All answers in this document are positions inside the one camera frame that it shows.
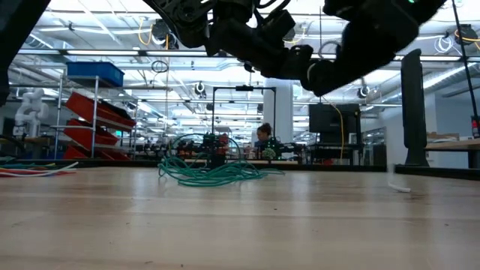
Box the thick white cord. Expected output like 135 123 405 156
307 39 413 194

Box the hanging black cable loop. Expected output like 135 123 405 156
151 59 170 74

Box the bundle of coloured wires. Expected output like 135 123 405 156
0 160 80 179

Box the white building column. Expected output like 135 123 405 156
262 77 295 146

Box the person behind robot station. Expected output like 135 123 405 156
254 122 275 161

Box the metal shelving rack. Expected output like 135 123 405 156
52 74 138 161

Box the yellow hanging cable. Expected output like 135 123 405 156
325 99 345 161

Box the thin black pole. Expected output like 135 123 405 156
451 0 480 119

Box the thin green wire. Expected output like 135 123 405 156
157 133 286 188

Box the blue plastic bin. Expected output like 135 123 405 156
66 61 125 88

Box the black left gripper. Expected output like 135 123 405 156
144 0 314 80

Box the long ceiling light strip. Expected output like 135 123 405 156
14 47 480 63

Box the wooden top work desk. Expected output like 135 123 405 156
423 137 480 170

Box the black camera gantry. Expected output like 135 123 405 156
211 85 278 158

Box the black ceiling cable reel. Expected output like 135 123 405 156
454 23 479 46
151 18 180 50

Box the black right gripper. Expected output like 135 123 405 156
322 0 447 93

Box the red slanted shelf bin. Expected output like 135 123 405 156
62 145 132 161
65 91 137 132
63 118 120 151

